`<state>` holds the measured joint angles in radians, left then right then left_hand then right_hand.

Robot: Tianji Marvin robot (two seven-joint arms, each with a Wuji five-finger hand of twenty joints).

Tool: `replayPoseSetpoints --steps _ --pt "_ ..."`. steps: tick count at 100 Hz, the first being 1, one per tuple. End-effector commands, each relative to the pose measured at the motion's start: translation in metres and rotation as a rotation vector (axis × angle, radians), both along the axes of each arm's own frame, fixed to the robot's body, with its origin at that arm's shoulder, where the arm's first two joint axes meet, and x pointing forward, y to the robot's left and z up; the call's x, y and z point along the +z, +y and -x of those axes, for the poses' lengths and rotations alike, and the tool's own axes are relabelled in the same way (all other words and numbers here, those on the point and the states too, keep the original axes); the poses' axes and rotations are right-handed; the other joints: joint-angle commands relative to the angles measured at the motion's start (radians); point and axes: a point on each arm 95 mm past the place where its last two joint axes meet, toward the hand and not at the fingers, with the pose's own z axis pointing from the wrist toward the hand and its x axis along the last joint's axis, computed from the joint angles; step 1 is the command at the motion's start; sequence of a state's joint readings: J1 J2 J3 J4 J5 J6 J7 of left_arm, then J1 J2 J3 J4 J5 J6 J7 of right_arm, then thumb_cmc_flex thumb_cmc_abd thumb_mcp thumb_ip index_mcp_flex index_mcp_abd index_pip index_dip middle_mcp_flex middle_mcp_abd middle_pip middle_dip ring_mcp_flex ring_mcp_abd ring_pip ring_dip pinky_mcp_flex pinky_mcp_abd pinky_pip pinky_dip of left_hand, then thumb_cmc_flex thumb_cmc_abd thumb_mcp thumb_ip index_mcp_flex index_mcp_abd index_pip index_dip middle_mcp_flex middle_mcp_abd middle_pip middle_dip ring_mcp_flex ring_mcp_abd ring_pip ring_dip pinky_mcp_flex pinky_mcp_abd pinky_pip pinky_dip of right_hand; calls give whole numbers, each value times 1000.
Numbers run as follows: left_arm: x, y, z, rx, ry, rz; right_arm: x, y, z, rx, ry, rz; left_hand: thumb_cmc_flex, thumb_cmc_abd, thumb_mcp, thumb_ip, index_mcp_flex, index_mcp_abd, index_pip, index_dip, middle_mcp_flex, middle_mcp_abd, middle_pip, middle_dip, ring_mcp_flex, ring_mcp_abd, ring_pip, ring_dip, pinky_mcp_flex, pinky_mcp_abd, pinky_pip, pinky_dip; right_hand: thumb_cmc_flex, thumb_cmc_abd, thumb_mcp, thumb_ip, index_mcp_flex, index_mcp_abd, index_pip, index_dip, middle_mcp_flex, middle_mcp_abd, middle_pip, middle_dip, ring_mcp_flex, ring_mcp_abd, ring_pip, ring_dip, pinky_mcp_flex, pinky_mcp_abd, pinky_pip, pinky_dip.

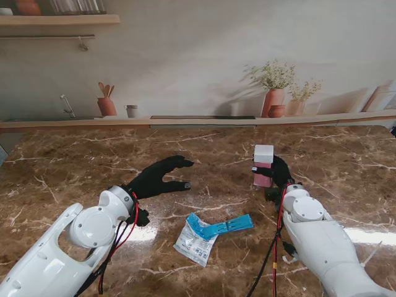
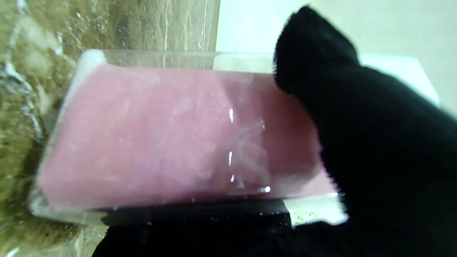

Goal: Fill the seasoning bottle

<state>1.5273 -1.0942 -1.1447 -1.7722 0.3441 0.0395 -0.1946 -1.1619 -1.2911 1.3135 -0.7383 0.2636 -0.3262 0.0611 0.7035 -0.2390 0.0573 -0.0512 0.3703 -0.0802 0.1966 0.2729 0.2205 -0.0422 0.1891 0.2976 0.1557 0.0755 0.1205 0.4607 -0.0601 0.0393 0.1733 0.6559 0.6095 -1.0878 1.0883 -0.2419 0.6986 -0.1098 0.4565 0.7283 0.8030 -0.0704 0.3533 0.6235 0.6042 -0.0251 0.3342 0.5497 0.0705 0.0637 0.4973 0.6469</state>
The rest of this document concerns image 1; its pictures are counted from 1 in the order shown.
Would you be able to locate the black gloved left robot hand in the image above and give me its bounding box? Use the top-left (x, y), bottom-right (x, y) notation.
top-left (126, 155), bottom-right (195, 200)

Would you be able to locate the blue plastic bag clip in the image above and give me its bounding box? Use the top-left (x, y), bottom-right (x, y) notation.
top-left (197, 214), bottom-right (254, 239)

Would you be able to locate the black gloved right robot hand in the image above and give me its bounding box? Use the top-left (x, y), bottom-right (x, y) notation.
top-left (251, 155), bottom-right (295, 189)

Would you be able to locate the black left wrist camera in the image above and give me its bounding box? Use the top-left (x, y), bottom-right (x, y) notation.
top-left (135, 207), bottom-right (151, 227)

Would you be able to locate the red black arm cable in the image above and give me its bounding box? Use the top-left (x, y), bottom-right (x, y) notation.
top-left (74, 191), bottom-right (140, 297)
top-left (247, 185), bottom-right (298, 297)

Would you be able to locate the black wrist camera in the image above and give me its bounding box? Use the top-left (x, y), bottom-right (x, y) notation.
top-left (264, 186), bottom-right (283, 205)
top-left (135, 207), bottom-right (151, 227)

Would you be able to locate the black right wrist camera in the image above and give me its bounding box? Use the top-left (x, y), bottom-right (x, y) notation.
top-left (264, 186), bottom-right (283, 205)

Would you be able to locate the clear bottle with pink seasoning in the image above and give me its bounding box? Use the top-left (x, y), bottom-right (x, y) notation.
top-left (253, 160), bottom-right (275, 188)

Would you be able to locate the red black right arm cable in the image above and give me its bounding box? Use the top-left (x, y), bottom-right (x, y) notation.
top-left (247, 185), bottom-right (298, 297)

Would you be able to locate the white blue seasoning refill bag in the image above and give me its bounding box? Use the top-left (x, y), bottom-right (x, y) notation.
top-left (173, 212), bottom-right (219, 269)

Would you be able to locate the red black left arm cable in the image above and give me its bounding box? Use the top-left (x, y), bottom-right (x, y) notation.
top-left (74, 191), bottom-right (140, 297)

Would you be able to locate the printed kitchen backdrop banner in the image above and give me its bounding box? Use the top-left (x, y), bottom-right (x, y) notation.
top-left (0, 0), bottom-right (396, 134)

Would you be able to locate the white square bottle cap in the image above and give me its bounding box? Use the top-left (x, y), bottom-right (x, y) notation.
top-left (252, 144), bottom-right (275, 164)

